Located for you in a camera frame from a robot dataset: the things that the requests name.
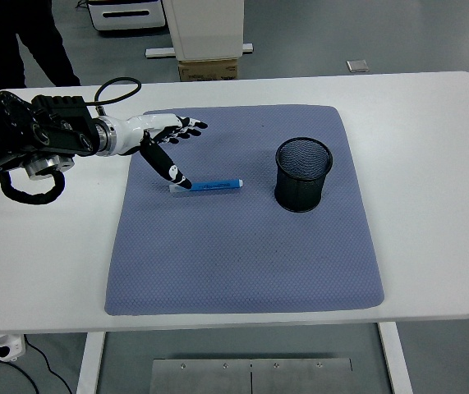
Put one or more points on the cardboard box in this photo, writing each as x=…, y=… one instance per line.
x=207, y=70

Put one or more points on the white floor foot bar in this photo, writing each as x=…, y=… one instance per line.
x=160, y=52

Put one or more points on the white table leg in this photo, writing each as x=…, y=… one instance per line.
x=394, y=361
x=90, y=365

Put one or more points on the black mesh pen holder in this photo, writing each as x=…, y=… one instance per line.
x=300, y=197

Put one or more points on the white power strip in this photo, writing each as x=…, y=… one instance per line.
x=12, y=346

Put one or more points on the white cabinet panel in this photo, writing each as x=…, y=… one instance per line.
x=205, y=28

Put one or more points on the white unit with black slot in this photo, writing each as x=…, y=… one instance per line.
x=127, y=22

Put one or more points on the small grey floor plate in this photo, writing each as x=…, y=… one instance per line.
x=358, y=66

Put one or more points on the blue marker pen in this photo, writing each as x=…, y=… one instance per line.
x=217, y=185

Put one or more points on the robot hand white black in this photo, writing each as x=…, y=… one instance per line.
x=131, y=129

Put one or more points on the grey metal plate with screws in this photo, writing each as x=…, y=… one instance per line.
x=201, y=377

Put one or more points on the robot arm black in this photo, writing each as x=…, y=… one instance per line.
x=53, y=123

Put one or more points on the blue-grey textured mat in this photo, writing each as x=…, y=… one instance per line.
x=238, y=254

